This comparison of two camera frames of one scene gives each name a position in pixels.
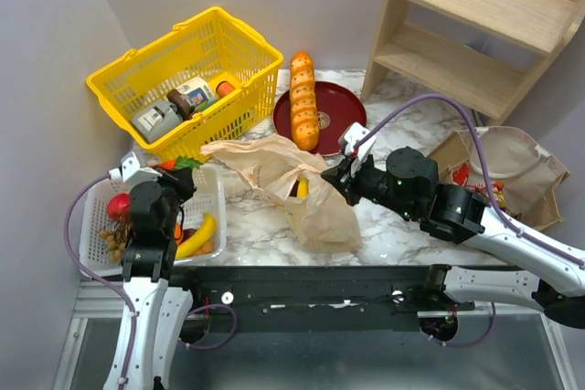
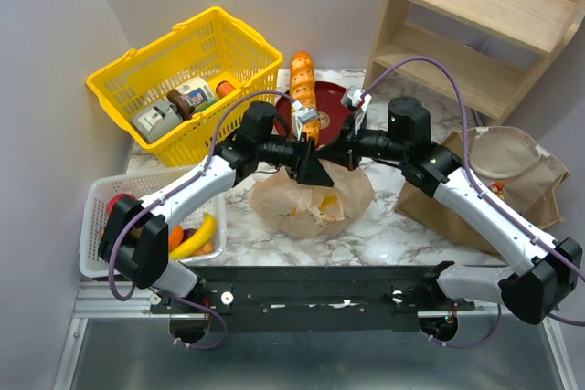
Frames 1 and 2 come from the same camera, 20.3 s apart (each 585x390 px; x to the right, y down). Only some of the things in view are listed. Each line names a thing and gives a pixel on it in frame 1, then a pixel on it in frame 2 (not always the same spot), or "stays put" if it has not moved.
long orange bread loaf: (304, 117) stays put
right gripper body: (345, 178) → (352, 148)
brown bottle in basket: (177, 101) stays put
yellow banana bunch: (303, 187) → (328, 200)
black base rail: (313, 299) stays put
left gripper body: (181, 177) → (302, 160)
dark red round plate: (337, 108) stays put
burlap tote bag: (524, 177) stays put
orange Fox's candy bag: (498, 195) stays put
